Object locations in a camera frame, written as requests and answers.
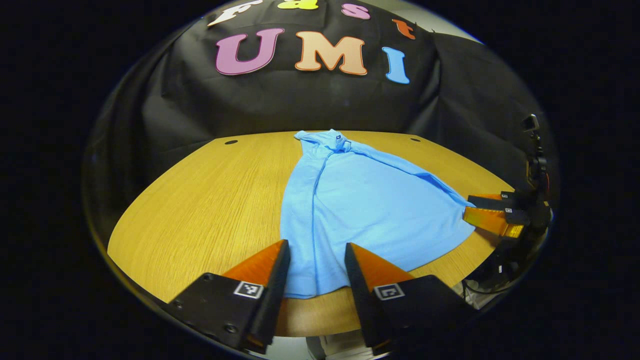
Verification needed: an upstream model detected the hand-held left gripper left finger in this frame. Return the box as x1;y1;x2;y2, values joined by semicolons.
167;239;291;355

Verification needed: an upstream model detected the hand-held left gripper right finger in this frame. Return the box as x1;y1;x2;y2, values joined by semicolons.
344;242;478;357

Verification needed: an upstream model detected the light blue T-shirt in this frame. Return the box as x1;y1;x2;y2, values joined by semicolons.
279;129;477;300

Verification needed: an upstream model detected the black backdrop cloth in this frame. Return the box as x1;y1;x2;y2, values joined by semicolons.
85;0;556;236

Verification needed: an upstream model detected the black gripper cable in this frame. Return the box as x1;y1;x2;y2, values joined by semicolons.
460;276;518;297

